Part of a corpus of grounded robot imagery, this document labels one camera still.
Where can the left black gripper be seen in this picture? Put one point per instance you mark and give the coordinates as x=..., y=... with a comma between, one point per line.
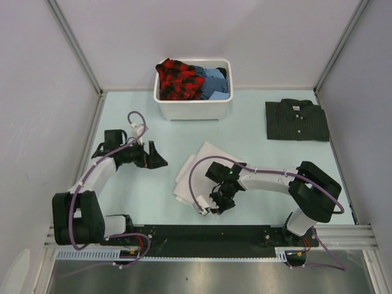
x=155, y=162

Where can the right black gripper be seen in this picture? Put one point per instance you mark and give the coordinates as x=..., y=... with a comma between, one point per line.
x=222, y=207

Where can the white long sleeve shirt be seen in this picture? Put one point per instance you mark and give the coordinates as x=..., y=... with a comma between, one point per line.
x=201, y=185

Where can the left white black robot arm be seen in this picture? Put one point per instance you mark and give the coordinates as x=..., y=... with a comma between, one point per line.
x=78, y=219

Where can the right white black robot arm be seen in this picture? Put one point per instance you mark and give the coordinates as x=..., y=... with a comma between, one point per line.
x=314, y=192

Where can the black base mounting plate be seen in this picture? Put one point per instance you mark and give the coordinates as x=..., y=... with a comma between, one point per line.
x=219, y=241

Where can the white plastic bin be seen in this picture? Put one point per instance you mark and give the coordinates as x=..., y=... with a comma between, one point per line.
x=197, y=109

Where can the red black plaid shirt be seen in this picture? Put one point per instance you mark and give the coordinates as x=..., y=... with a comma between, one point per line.
x=179, y=81

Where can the blue patterned shirt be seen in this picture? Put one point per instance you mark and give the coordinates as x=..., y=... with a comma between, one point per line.
x=215, y=86

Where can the folded black striped shirt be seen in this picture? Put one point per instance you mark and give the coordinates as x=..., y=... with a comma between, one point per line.
x=296, y=120

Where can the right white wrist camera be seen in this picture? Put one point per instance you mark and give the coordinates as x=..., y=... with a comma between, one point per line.
x=204, y=205

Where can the white slotted cable duct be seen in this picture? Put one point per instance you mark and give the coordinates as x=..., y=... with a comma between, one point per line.
x=122, y=255

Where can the aluminium front rail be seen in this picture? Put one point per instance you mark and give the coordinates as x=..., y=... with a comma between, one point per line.
x=347, y=237

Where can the left aluminium corner post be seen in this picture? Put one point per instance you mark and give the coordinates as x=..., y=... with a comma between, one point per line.
x=73, y=43

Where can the aluminium corner post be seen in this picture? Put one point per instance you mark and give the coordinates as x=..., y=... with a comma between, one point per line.
x=348, y=31
x=73, y=43

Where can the right aluminium corner post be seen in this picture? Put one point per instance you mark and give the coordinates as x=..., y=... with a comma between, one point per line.
x=348, y=31

